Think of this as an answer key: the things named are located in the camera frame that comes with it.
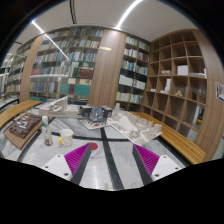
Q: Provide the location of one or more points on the open bookshelf centre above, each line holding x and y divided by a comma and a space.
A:
133, 74

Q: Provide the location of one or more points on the white building model left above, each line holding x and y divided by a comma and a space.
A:
59, 108

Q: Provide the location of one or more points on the wooden bench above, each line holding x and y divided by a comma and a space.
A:
189, 150
10, 113

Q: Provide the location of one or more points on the poster on right wall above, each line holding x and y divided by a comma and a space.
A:
220, 92

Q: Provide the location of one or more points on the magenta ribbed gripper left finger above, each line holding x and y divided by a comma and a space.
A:
70, 166

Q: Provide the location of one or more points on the wooden wall panel column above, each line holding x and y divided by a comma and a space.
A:
109, 60

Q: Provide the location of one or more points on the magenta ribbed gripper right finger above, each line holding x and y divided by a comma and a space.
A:
151, 166

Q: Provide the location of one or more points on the white mug yellow handle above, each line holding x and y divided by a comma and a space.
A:
66, 137

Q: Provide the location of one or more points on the glass-fronted bookshelf left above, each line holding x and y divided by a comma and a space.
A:
61, 63

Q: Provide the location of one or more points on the wooden bench right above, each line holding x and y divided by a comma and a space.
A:
189, 150

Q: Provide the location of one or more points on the brown architectural model on board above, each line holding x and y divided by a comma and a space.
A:
20, 131

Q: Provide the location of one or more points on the wooden bench left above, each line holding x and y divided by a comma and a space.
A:
10, 113

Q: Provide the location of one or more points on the wooden cubby shelf unit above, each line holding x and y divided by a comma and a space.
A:
177, 85

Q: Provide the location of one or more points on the red round coaster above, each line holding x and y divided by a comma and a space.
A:
93, 145

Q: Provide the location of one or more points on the white city block model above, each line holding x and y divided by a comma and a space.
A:
138, 130

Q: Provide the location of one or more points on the dark house model on base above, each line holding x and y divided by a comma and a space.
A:
94, 117

